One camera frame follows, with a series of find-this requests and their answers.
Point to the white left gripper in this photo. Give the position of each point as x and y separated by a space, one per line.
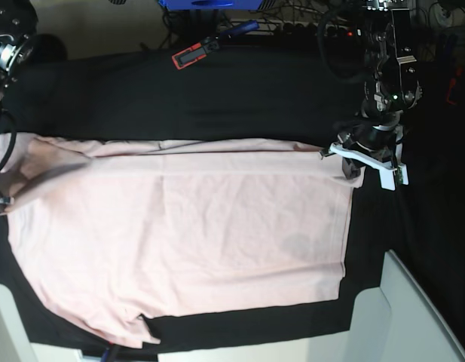
372 142

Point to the pink T-shirt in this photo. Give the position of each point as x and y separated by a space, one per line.
111 234

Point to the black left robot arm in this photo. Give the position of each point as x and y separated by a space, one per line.
390 83

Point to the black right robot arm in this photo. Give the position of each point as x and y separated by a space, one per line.
18 22

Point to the black table cloth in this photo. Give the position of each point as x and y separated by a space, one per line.
281 94

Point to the orange black clamp right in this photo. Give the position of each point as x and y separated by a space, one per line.
448 66

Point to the orange black clamp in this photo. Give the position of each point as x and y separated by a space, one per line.
448 66
212 44

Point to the white box left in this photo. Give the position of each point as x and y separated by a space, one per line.
14 342

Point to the white box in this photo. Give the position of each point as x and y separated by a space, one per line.
398 322
14 342

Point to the black power strip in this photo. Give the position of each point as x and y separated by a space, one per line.
270 27

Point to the white box right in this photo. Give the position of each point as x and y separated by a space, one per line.
398 322

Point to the blue clamp bottom edge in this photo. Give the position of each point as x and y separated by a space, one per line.
110 354

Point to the orange black clamp top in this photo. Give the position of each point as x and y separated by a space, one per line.
212 44

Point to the blue plastic box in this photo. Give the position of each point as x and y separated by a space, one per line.
178 5

